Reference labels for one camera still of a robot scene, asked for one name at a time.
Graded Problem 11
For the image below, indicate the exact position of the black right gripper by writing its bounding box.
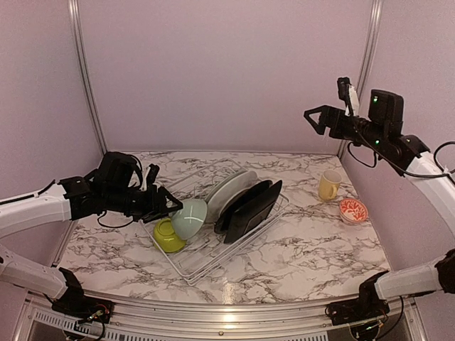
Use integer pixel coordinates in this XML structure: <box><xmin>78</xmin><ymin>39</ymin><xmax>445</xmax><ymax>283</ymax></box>
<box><xmin>304</xmin><ymin>105</ymin><xmax>387</xmax><ymax>151</ymax></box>

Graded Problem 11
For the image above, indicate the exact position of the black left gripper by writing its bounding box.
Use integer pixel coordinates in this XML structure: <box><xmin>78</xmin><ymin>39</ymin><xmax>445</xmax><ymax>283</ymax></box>
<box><xmin>104</xmin><ymin>183</ymin><xmax>182</xmax><ymax>223</ymax></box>

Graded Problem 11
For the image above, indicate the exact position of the pale grey-green bowl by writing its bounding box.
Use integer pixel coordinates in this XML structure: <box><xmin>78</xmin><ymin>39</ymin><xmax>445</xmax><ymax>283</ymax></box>
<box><xmin>171</xmin><ymin>199</ymin><xmax>208</xmax><ymax>240</ymax></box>

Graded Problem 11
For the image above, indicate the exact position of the yellow ceramic mug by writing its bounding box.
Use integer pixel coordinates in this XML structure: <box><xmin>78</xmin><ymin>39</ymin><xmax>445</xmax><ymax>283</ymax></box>
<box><xmin>318</xmin><ymin>170</ymin><xmax>342</xmax><ymax>201</ymax></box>

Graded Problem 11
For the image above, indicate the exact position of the red patterned white bowl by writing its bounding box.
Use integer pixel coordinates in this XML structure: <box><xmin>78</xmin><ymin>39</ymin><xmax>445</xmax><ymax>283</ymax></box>
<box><xmin>339</xmin><ymin>198</ymin><xmax>368</xmax><ymax>224</ymax></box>

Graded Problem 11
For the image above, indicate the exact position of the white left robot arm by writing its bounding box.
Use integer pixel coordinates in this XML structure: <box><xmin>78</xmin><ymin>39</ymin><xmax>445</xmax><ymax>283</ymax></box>
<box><xmin>1</xmin><ymin>151</ymin><xmax>183</xmax><ymax>316</ymax></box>

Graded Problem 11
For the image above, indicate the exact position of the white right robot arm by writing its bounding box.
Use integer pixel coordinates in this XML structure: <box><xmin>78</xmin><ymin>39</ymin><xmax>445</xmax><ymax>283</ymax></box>
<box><xmin>303</xmin><ymin>85</ymin><xmax>454</xmax><ymax>318</ymax></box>

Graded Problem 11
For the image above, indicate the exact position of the lime green bowl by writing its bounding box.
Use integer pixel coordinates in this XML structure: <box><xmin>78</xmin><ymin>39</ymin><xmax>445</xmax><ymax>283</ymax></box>
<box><xmin>153</xmin><ymin>218</ymin><xmax>186</xmax><ymax>253</ymax></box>

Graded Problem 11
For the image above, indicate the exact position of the grey floral plate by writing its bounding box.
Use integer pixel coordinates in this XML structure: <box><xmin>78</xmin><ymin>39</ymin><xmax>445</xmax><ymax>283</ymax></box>
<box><xmin>205</xmin><ymin>170</ymin><xmax>258</xmax><ymax>224</ymax></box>

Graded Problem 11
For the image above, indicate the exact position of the black square plate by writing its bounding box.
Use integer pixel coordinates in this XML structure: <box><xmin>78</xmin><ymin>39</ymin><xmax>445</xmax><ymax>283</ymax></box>
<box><xmin>216</xmin><ymin>180</ymin><xmax>282</xmax><ymax>244</ymax></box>

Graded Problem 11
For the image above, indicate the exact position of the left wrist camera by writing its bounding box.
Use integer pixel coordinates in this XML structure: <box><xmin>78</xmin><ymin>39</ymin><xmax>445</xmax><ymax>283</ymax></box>
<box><xmin>140</xmin><ymin>163</ymin><xmax>160</xmax><ymax>191</ymax></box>

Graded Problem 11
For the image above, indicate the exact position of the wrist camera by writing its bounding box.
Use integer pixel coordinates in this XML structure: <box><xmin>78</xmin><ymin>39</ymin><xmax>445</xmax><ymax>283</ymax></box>
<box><xmin>140</xmin><ymin>163</ymin><xmax>160</xmax><ymax>191</ymax></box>
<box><xmin>337</xmin><ymin>77</ymin><xmax>360</xmax><ymax>117</ymax></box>

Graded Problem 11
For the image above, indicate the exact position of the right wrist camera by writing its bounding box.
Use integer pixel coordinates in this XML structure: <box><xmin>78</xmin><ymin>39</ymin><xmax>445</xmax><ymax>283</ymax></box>
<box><xmin>337</xmin><ymin>77</ymin><xmax>360</xmax><ymax>117</ymax></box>

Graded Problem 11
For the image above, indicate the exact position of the white wire dish rack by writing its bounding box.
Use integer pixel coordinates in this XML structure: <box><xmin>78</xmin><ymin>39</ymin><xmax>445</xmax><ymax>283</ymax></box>
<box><xmin>142</xmin><ymin>158</ymin><xmax>289</xmax><ymax>286</ymax></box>

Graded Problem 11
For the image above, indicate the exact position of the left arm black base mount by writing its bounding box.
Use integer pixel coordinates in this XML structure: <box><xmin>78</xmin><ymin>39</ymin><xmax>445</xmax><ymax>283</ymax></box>
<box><xmin>52</xmin><ymin>268</ymin><xmax>114</xmax><ymax>324</ymax></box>

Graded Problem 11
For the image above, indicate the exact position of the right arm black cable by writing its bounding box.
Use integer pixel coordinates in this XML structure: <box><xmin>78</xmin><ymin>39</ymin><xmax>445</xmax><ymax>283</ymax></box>
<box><xmin>346</xmin><ymin>102</ymin><xmax>455</xmax><ymax>178</ymax></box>

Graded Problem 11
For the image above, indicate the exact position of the right aluminium corner post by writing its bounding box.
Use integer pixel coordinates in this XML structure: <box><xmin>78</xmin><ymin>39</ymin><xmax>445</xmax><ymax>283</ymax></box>
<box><xmin>336</xmin><ymin>0</ymin><xmax>384</xmax><ymax>159</ymax></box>

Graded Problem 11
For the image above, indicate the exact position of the aluminium corner post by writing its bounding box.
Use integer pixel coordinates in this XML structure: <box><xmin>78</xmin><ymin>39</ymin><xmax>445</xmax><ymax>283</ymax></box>
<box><xmin>336</xmin><ymin>0</ymin><xmax>384</xmax><ymax>159</ymax></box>
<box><xmin>68</xmin><ymin>0</ymin><xmax>108</xmax><ymax>154</ymax></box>

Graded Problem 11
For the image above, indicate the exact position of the aluminium front frame rail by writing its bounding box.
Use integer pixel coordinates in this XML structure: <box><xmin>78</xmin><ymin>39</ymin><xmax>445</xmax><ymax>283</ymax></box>
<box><xmin>14</xmin><ymin>289</ymin><xmax>427</xmax><ymax>341</ymax></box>

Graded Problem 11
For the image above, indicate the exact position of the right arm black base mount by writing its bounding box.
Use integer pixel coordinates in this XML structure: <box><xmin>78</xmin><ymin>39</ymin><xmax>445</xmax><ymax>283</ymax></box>
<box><xmin>325</xmin><ymin>271</ymin><xmax>390</xmax><ymax>325</ymax></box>

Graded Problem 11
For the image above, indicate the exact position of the left aluminium corner post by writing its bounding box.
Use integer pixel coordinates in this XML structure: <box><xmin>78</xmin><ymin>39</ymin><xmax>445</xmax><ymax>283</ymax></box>
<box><xmin>68</xmin><ymin>0</ymin><xmax>108</xmax><ymax>154</ymax></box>

